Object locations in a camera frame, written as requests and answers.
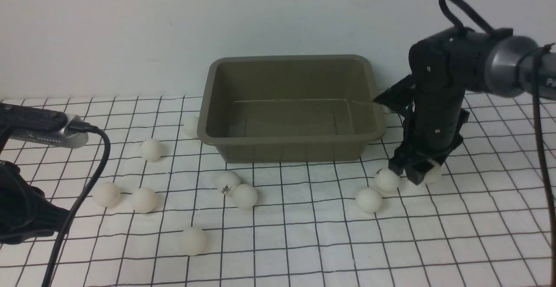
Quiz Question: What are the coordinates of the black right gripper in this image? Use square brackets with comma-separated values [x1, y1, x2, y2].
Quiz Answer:
[388, 85, 469, 186]

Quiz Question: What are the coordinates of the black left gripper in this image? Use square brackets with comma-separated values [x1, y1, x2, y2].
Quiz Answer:
[0, 161, 69, 245]

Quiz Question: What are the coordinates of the white logo ping-pong ball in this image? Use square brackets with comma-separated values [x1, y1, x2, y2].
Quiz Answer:
[215, 171, 242, 195]

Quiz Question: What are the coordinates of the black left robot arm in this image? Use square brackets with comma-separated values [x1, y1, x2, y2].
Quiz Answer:
[1, 161, 70, 245]

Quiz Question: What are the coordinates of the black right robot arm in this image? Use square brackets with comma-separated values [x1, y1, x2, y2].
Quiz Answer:
[374, 27, 555, 185]

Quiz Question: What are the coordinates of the white black-grid tablecloth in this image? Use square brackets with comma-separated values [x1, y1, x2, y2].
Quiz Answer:
[3, 94, 550, 287]

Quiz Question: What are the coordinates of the olive plastic storage bin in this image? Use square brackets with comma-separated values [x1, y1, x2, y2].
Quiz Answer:
[197, 54, 387, 163]

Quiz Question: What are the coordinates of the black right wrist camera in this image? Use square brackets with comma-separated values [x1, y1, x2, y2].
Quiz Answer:
[373, 75, 416, 118]

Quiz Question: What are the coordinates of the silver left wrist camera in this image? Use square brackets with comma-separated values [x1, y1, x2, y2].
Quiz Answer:
[0, 103, 89, 149]

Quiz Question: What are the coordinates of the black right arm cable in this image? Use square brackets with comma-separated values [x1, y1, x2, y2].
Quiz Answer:
[439, 0, 556, 287]

